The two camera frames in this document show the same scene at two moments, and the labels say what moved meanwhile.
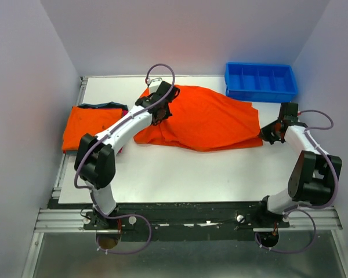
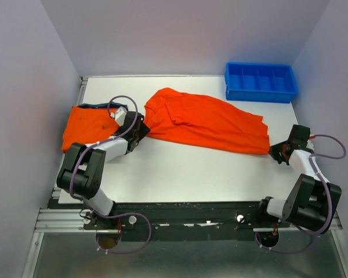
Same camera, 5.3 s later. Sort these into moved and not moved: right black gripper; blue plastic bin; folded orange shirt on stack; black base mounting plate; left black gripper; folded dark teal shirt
Moved: left black gripper; right black gripper
Not moved: blue plastic bin; black base mounting plate; folded orange shirt on stack; folded dark teal shirt
